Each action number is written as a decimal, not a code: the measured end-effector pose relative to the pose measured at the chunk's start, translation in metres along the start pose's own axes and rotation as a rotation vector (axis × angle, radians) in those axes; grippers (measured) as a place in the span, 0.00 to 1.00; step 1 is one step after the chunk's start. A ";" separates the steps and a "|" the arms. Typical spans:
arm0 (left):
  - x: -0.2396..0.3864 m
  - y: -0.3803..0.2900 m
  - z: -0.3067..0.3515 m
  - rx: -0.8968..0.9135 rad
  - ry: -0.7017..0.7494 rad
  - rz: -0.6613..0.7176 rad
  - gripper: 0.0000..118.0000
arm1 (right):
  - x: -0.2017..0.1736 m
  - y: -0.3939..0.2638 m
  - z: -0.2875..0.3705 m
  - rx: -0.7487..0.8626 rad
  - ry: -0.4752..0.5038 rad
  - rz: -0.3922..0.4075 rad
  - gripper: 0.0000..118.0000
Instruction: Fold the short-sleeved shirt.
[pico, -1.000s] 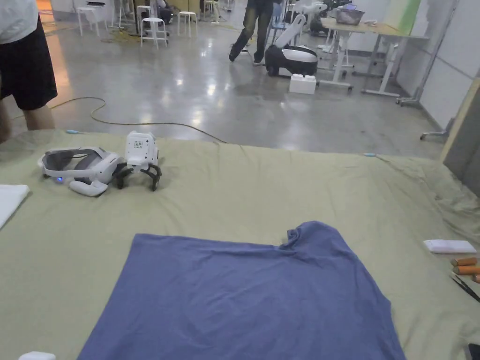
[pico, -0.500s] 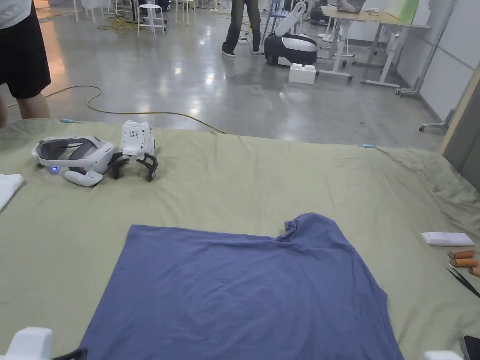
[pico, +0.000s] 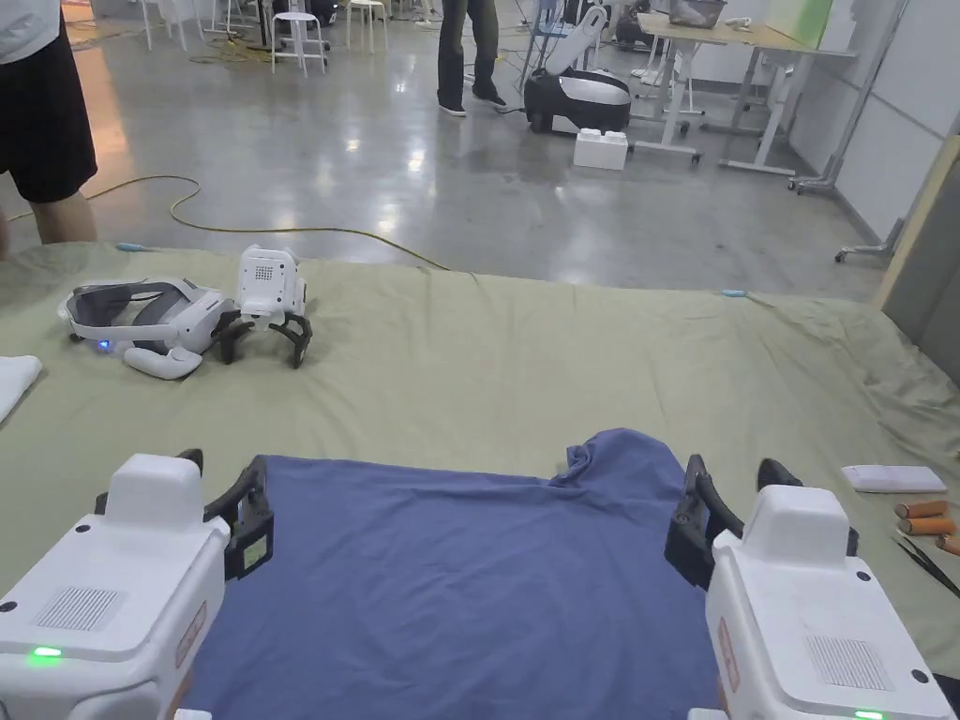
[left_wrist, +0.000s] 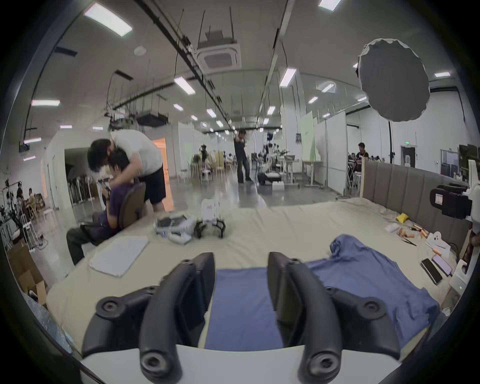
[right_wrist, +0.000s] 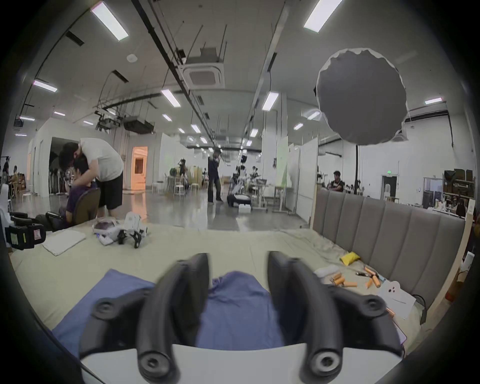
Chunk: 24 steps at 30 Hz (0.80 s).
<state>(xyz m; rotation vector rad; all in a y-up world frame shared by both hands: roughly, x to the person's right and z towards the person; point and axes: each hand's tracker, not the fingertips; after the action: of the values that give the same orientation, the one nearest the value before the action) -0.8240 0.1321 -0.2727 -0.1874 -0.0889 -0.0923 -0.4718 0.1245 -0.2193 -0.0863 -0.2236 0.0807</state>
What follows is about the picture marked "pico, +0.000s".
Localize black tweezers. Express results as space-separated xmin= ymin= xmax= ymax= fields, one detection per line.
xmin=895 ymin=532 xmax=960 ymax=602

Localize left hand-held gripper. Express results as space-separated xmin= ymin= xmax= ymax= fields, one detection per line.
xmin=0 ymin=448 xmax=276 ymax=720

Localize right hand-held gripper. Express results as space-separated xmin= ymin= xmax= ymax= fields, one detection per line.
xmin=666 ymin=453 xmax=958 ymax=720

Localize spare hand-held gripper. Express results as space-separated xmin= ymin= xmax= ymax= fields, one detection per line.
xmin=213 ymin=244 xmax=313 ymax=369

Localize white folded cloth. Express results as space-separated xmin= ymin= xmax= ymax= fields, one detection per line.
xmin=0 ymin=354 xmax=45 ymax=426

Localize bed with pale green sheet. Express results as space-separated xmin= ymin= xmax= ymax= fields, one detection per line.
xmin=0 ymin=243 xmax=960 ymax=720

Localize white stool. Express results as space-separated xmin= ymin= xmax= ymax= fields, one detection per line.
xmin=344 ymin=0 xmax=391 ymax=53
xmin=269 ymin=10 xmax=330 ymax=79

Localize white headset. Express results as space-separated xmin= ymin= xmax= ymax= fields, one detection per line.
xmin=58 ymin=277 xmax=238 ymax=355

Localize black and white robot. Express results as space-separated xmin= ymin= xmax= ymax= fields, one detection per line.
xmin=522 ymin=6 xmax=633 ymax=137

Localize leaning wooden board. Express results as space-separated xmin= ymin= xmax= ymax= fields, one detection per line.
xmin=872 ymin=137 xmax=960 ymax=365

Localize flat white remote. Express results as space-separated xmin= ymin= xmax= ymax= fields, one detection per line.
xmin=839 ymin=464 xmax=949 ymax=495

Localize white plastic box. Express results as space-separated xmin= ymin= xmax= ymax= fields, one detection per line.
xmin=573 ymin=127 xmax=631 ymax=173

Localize white hand controller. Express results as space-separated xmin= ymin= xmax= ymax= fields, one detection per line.
xmin=123 ymin=345 xmax=204 ymax=382

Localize wooden table with white legs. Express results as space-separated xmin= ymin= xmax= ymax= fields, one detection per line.
xmin=636 ymin=0 xmax=858 ymax=178

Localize yellow cable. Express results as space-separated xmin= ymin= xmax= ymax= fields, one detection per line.
xmin=6 ymin=175 xmax=451 ymax=272

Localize blue shirt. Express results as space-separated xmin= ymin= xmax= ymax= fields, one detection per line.
xmin=183 ymin=427 xmax=728 ymax=720

